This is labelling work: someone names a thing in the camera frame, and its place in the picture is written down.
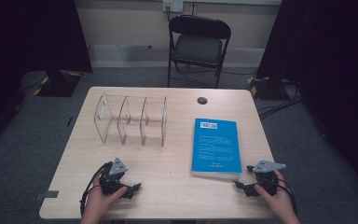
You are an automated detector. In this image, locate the white wall outlet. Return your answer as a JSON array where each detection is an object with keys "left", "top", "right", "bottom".
[{"left": 162, "top": 0, "right": 185, "bottom": 13}]

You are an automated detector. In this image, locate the person's right hand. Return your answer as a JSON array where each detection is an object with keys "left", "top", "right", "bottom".
[{"left": 255, "top": 170, "right": 293, "bottom": 216}]

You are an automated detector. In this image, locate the black stand base yellow tape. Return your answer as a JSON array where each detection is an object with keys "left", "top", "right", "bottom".
[
  {"left": 20, "top": 69, "right": 83, "bottom": 97},
  {"left": 247, "top": 76, "right": 288, "bottom": 101}
]

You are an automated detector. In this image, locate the black folding chair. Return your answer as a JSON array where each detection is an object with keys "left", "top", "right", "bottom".
[{"left": 167, "top": 14, "right": 232, "bottom": 89}]

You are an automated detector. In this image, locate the blue book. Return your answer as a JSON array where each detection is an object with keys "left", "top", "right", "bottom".
[{"left": 191, "top": 117, "right": 243, "bottom": 181}]

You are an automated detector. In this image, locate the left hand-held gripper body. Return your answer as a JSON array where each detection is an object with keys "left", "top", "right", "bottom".
[{"left": 99, "top": 157, "right": 129, "bottom": 197}]

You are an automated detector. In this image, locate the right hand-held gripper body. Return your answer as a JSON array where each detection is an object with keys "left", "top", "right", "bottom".
[{"left": 252, "top": 160, "right": 287, "bottom": 197}]

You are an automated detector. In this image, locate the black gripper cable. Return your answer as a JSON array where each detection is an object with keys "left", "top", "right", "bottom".
[
  {"left": 79, "top": 162, "right": 107, "bottom": 217},
  {"left": 276, "top": 178, "right": 298, "bottom": 217}
]

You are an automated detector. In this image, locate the black floor cables bundle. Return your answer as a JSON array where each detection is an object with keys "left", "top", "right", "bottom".
[{"left": 257, "top": 78, "right": 304, "bottom": 120}]

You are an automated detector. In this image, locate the grey tape strip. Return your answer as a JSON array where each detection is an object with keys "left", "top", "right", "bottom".
[{"left": 34, "top": 189, "right": 60, "bottom": 201}]

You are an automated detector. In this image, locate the person's left hand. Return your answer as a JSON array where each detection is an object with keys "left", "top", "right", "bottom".
[{"left": 85, "top": 174, "right": 129, "bottom": 216}]

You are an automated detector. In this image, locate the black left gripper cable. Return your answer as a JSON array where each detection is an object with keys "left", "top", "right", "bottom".
[{"left": 79, "top": 162, "right": 107, "bottom": 217}]

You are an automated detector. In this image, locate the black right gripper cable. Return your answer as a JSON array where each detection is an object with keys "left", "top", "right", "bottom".
[{"left": 276, "top": 178, "right": 298, "bottom": 217}]

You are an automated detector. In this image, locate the clear acrylic book rack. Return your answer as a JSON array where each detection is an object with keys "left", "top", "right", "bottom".
[{"left": 93, "top": 92, "right": 168, "bottom": 147}]

